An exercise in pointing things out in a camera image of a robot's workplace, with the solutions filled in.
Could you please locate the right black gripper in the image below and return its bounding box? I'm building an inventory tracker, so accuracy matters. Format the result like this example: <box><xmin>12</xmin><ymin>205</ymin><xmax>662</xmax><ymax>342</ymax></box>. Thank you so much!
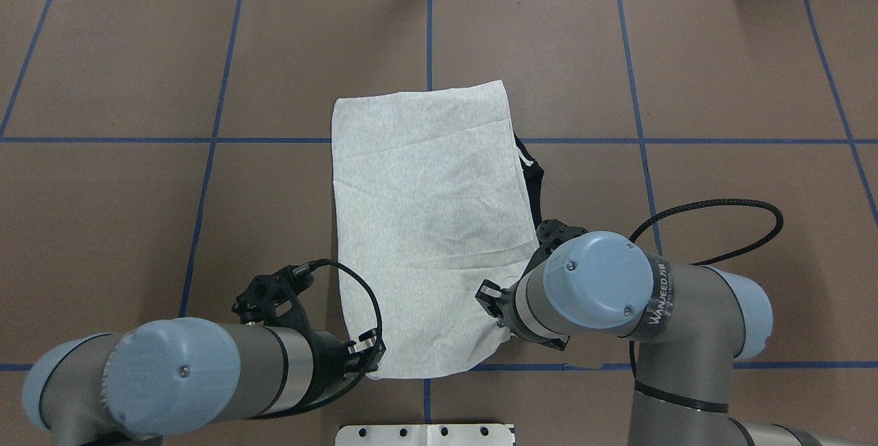
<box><xmin>476</xmin><ymin>279</ymin><xmax>570</xmax><ymax>351</ymax></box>

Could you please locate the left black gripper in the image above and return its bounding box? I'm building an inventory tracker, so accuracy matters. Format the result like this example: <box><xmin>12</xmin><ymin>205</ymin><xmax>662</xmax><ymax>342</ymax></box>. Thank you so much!
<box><xmin>309</xmin><ymin>328</ymin><xmax>385</xmax><ymax>399</ymax></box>

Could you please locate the grey cartoon print t-shirt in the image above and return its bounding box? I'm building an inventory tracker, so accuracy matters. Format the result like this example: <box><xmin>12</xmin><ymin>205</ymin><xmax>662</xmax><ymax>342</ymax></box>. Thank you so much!
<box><xmin>331</xmin><ymin>80</ymin><xmax>538</xmax><ymax>380</ymax></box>

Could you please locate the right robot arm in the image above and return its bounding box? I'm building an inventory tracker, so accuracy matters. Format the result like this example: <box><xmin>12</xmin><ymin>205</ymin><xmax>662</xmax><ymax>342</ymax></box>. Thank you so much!
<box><xmin>475</xmin><ymin>222</ymin><xmax>848</xmax><ymax>445</ymax></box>

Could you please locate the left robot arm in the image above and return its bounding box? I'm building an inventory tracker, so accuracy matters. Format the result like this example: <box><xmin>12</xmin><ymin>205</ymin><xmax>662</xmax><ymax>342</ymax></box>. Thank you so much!
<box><xmin>21</xmin><ymin>317</ymin><xmax>385</xmax><ymax>445</ymax></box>

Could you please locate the brown table mat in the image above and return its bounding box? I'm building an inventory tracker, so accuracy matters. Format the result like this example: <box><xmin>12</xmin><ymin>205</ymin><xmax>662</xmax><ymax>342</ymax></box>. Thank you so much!
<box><xmin>2</xmin><ymin>0</ymin><xmax>876</xmax><ymax>445</ymax></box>

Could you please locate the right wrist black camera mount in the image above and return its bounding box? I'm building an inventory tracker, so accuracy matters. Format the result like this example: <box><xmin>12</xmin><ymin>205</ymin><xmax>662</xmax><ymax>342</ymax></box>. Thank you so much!
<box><xmin>523</xmin><ymin>219</ymin><xmax>589</xmax><ymax>274</ymax></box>

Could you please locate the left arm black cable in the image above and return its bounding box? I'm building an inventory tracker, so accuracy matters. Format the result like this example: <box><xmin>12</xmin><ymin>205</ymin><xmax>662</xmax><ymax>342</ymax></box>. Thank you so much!
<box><xmin>261</xmin><ymin>259</ymin><xmax>385</xmax><ymax>419</ymax></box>

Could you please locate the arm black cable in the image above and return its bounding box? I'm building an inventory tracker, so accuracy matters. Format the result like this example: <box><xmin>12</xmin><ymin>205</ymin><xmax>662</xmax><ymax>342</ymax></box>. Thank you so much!
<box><xmin>628</xmin><ymin>199</ymin><xmax>785</xmax><ymax>371</ymax></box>
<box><xmin>261</xmin><ymin>259</ymin><xmax>385</xmax><ymax>419</ymax></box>

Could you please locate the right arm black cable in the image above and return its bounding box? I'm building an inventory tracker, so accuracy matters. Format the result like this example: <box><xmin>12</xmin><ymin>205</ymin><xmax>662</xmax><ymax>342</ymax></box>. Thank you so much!
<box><xmin>628</xmin><ymin>199</ymin><xmax>785</xmax><ymax>371</ymax></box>

